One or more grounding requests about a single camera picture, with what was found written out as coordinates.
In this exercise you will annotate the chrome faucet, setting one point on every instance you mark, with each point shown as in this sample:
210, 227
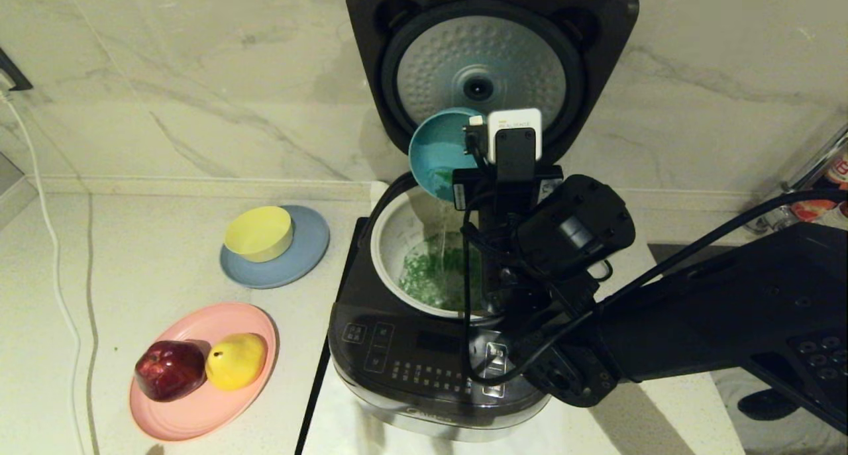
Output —
772, 213

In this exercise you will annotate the pink plate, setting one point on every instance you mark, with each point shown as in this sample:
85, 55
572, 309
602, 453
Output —
199, 415

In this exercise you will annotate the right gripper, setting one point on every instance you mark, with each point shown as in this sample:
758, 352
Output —
576, 223

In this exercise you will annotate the red label bottle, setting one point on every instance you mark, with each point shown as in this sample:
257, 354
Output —
825, 206

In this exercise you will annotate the blue plate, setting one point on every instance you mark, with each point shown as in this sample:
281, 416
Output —
308, 256

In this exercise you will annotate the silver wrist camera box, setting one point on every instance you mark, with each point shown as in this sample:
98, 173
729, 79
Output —
513, 118

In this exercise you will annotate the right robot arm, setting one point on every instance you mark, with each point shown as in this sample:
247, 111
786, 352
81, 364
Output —
715, 309

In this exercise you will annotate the yellow pear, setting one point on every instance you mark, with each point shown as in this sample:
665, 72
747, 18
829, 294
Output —
238, 361

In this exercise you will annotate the red apple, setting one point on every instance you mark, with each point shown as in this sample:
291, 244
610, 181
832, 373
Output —
169, 372

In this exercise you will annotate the yellow bowl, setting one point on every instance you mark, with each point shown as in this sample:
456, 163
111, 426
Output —
258, 233

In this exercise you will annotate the teal plastic bowl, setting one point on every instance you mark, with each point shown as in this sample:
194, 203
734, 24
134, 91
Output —
434, 147

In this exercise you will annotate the black rice cooker lid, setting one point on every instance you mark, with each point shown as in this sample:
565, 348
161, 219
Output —
596, 77

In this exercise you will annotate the black rice cooker body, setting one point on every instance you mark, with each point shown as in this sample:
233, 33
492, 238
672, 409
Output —
397, 349

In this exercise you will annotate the white cloth with green specks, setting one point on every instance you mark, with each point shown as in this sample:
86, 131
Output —
729, 436

